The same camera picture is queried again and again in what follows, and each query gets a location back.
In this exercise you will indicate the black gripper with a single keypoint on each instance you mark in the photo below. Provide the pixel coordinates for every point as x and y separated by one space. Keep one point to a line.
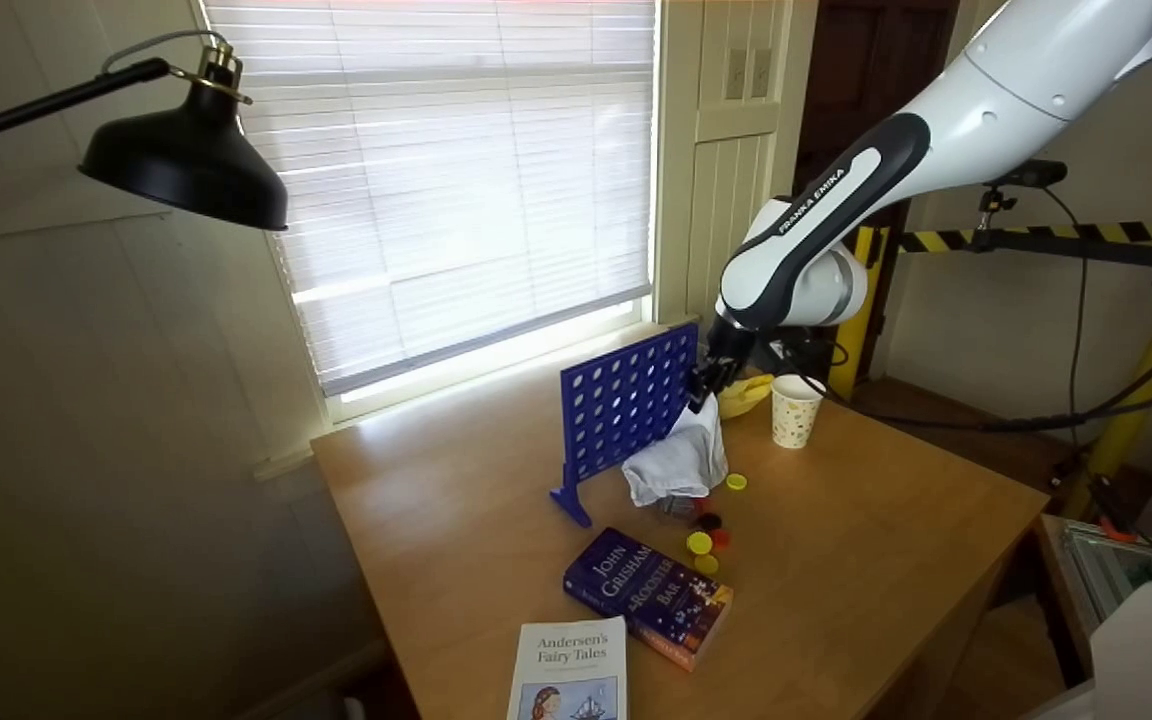
770 353

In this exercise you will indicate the white towel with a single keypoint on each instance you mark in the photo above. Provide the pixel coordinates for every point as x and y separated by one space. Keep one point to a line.
683 462

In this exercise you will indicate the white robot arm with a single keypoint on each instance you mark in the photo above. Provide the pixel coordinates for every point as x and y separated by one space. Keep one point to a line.
976 104

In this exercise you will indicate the blue gameboard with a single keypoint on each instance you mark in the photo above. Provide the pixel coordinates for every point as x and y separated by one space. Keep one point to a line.
619 403

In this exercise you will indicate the white paper cup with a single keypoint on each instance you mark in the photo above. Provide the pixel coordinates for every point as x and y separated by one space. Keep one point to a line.
798 413

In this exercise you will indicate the yellow game disc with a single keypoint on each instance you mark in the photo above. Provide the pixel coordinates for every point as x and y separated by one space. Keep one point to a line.
738 480
696 543
710 564

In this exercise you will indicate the dark game disc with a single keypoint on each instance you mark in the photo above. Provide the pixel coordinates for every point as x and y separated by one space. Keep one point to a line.
710 523

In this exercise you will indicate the red game disc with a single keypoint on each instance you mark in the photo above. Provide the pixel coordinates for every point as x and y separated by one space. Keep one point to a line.
721 543

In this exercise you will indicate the blue paperback book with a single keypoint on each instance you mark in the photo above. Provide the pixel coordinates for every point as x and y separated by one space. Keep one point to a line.
642 593

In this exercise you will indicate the cream panelled door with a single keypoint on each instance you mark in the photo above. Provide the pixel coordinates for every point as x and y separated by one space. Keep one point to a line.
721 145

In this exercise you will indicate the white window blinds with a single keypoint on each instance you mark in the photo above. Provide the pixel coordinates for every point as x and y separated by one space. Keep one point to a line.
469 172

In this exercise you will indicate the white paperback book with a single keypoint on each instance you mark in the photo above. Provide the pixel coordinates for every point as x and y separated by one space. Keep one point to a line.
571 664

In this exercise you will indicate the yellow black striped bar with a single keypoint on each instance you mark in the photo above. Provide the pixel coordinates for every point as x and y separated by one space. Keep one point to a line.
1068 237

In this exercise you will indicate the grey metal rack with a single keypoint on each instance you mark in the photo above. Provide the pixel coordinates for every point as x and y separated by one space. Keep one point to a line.
1121 560

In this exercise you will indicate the black desk lamp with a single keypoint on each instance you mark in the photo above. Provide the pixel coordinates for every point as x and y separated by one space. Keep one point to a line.
188 167

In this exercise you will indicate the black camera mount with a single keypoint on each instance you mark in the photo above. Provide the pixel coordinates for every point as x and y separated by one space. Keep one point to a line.
1020 182

